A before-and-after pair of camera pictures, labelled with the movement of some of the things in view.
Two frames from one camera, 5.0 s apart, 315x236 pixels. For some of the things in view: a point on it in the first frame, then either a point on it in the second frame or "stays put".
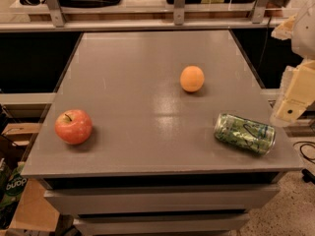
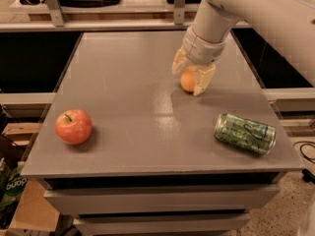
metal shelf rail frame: (59, 23) stays put
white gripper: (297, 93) → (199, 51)
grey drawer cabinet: (152, 164) stays put
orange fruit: (192, 79) stays put
